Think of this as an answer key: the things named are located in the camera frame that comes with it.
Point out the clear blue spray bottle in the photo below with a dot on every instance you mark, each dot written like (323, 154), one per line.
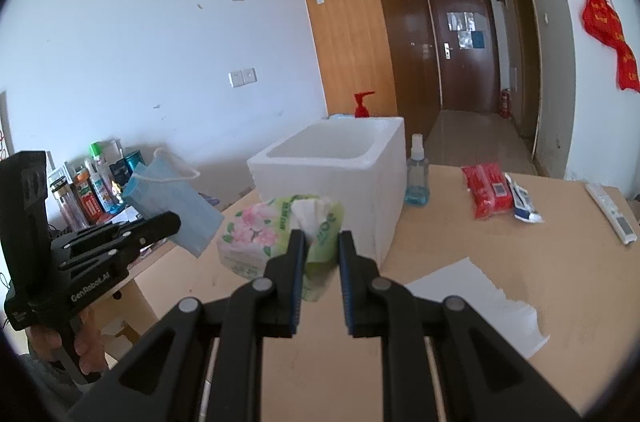
(416, 182)

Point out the red snack packet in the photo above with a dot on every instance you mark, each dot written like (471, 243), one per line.
(485, 192)

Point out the white foam box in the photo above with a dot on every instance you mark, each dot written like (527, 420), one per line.
(370, 192)

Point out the red cloth bag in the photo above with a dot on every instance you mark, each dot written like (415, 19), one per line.
(602, 20)
(629, 67)

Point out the door paper notices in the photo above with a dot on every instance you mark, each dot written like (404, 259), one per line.
(462, 27)

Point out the red pump bottle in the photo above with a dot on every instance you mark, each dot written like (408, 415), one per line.
(362, 107)

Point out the white remote control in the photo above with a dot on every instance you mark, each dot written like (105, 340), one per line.
(612, 214)

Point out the person's left forearm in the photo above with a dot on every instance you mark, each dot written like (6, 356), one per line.
(45, 379)

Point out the brown side door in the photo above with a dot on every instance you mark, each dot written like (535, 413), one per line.
(525, 52)

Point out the floral tissue pack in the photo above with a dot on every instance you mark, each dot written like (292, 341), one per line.
(250, 232)

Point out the dark brown entrance door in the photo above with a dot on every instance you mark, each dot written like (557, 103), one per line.
(465, 77)

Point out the pale blue bedding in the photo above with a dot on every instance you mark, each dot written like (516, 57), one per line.
(340, 117)

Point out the blue face mask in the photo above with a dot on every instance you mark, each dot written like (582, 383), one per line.
(170, 207)

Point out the double white wall socket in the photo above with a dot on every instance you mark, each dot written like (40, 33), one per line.
(242, 77)

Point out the person's left hand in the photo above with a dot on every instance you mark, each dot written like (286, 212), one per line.
(92, 342)

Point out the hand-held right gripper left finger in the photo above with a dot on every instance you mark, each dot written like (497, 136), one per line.
(298, 282)

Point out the white blue tube packet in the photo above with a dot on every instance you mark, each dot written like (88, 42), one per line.
(522, 202)

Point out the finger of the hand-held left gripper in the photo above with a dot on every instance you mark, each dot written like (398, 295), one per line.
(100, 237)
(160, 229)

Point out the wooden wardrobe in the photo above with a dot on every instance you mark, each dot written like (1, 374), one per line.
(345, 27)

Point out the red fire extinguisher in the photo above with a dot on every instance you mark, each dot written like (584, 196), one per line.
(506, 105)

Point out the row of toiletry bottles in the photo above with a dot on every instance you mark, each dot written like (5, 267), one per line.
(95, 187)

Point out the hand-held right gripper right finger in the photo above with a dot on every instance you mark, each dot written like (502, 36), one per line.
(345, 282)

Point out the white paper sheet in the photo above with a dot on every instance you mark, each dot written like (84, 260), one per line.
(465, 302)

